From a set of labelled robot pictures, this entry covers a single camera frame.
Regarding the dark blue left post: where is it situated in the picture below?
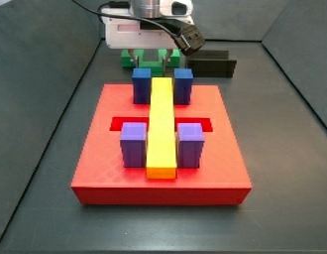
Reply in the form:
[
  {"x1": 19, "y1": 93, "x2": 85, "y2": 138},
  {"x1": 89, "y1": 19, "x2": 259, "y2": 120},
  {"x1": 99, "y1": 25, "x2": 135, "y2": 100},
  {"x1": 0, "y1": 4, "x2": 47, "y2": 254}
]
[{"x1": 132, "y1": 68, "x2": 152, "y2": 104}]

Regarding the green U-shaped block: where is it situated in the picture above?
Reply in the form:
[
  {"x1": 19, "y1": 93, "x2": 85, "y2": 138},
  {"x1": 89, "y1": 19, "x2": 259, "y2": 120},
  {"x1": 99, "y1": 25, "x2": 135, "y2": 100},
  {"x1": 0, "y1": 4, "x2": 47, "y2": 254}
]
[{"x1": 120, "y1": 50, "x2": 181, "y2": 76}]

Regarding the purple right post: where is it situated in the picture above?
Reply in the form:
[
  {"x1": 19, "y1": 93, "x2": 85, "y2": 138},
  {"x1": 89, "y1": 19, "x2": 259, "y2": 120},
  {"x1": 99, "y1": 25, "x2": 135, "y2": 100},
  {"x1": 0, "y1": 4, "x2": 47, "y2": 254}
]
[{"x1": 177, "y1": 123, "x2": 206, "y2": 169}]

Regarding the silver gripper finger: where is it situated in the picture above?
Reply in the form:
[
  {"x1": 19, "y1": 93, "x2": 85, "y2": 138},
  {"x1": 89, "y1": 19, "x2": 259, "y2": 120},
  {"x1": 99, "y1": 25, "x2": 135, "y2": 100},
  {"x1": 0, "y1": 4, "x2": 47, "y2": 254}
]
[{"x1": 163, "y1": 49, "x2": 173, "y2": 66}]

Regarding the purple post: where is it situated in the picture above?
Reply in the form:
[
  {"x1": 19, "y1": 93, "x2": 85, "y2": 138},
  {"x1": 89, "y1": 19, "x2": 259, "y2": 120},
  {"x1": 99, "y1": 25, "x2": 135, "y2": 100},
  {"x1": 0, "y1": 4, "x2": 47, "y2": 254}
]
[
  {"x1": 120, "y1": 122, "x2": 147, "y2": 168},
  {"x1": 177, "y1": 123, "x2": 206, "y2": 169}
]

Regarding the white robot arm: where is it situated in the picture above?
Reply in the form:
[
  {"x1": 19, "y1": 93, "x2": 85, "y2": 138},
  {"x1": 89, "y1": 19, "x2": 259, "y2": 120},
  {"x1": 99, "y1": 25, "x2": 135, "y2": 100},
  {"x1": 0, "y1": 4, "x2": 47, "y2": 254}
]
[{"x1": 100, "y1": 0, "x2": 204, "y2": 66}]

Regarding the dark blue right post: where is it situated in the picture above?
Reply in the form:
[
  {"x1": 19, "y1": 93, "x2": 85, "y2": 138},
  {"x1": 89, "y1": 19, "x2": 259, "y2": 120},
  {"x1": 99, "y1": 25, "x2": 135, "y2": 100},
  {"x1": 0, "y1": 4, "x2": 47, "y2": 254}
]
[{"x1": 173, "y1": 68, "x2": 194, "y2": 105}]

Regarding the dark blue post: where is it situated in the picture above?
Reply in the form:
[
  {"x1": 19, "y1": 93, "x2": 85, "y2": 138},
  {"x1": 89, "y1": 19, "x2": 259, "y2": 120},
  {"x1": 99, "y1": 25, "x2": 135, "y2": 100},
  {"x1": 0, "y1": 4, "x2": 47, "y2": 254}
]
[
  {"x1": 132, "y1": 68, "x2": 152, "y2": 104},
  {"x1": 173, "y1": 68, "x2": 194, "y2": 105}
]

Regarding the black fixture bracket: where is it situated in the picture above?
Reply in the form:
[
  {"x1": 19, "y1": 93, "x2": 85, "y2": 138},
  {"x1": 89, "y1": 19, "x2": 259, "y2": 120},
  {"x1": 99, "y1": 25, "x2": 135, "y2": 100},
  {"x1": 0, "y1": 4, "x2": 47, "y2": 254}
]
[{"x1": 185, "y1": 50, "x2": 238, "y2": 78}]

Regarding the purple left post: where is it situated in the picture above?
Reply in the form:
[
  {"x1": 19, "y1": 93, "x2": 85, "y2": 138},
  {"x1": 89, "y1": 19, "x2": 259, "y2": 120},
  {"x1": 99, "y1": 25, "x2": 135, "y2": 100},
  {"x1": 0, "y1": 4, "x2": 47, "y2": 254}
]
[{"x1": 120, "y1": 122, "x2": 147, "y2": 168}]

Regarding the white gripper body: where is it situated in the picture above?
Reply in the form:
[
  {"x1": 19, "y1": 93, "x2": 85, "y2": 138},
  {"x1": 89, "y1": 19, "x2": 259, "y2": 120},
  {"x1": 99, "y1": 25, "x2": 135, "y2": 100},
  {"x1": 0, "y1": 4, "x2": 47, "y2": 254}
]
[{"x1": 100, "y1": 6, "x2": 198, "y2": 51}]

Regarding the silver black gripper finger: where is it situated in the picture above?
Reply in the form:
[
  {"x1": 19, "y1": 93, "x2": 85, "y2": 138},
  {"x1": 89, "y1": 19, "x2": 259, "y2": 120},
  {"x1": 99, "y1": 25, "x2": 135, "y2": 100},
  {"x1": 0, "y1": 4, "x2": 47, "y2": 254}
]
[{"x1": 128, "y1": 49, "x2": 139, "y2": 67}]

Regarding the red base board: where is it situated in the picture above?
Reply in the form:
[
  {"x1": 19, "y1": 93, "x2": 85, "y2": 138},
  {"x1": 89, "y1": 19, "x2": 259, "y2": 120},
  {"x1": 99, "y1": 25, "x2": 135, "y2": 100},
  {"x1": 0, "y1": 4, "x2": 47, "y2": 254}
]
[{"x1": 72, "y1": 84, "x2": 252, "y2": 205}]

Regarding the black camera cable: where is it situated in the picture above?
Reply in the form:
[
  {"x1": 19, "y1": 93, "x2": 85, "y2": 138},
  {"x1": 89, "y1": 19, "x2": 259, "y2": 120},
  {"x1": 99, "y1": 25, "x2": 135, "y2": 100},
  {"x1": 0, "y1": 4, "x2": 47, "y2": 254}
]
[{"x1": 72, "y1": 0, "x2": 184, "y2": 44}]

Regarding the yellow long bar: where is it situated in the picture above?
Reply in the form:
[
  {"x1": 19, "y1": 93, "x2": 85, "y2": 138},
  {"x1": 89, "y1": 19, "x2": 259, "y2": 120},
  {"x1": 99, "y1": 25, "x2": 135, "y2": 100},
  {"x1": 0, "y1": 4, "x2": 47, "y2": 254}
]
[{"x1": 147, "y1": 77, "x2": 177, "y2": 179}]

